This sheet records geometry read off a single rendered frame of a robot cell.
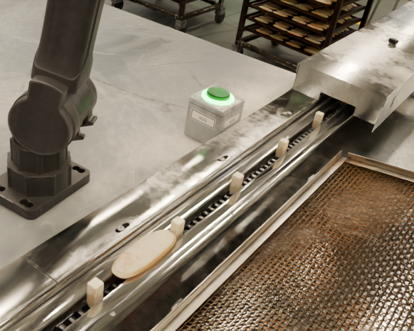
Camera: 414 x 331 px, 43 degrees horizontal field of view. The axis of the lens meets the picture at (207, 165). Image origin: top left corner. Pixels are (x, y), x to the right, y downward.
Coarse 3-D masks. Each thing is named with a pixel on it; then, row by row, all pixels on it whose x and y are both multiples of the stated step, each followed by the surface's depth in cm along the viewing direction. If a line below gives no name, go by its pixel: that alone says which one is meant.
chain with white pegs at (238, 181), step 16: (320, 112) 95; (288, 144) 89; (272, 160) 85; (240, 176) 74; (208, 208) 72; (176, 224) 64; (192, 224) 69; (96, 288) 53; (112, 288) 58; (64, 320) 53
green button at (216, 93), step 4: (212, 88) 87; (216, 88) 88; (220, 88) 88; (208, 92) 86; (212, 92) 86; (216, 92) 86; (220, 92) 87; (224, 92) 87; (228, 92) 87; (208, 96) 86; (212, 96) 86; (216, 96) 85; (220, 96) 86; (224, 96) 86; (228, 96) 86; (220, 100) 86; (224, 100) 86
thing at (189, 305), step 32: (352, 160) 78; (320, 192) 70; (384, 192) 70; (320, 224) 64; (384, 224) 64; (352, 256) 58; (384, 256) 59; (256, 288) 54; (288, 288) 54; (320, 288) 54; (384, 288) 54; (160, 320) 48; (320, 320) 50
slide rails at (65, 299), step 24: (312, 120) 96; (336, 120) 98; (264, 144) 86; (240, 168) 79; (216, 192) 73; (240, 192) 74; (168, 216) 67; (216, 216) 69; (192, 240) 64; (72, 288) 55; (120, 288) 56; (48, 312) 52; (96, 312) 53
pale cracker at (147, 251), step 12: (144, 240) 62; (156, 240) 62; (168, 240) 63; (132, 252) 60; (144, 252) 60; (156, 252) 61; (120, 264) 58; (132, 264) 58; (144, 264) 59; (120, 276) 57; (132, 276) 58
